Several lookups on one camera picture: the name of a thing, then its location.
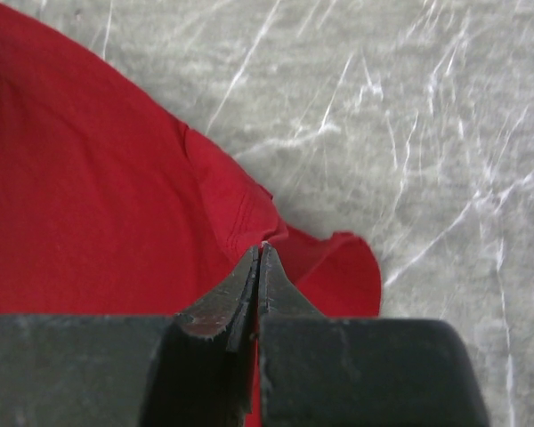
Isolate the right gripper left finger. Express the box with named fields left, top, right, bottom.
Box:
left=0, top=247, right=260, bottom=426

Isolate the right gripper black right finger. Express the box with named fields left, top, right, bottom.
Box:
left=258, top=245, right=490, bottom=426

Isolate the red t shirt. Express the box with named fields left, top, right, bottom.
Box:
left=0, top=17, right=384, bottom=427

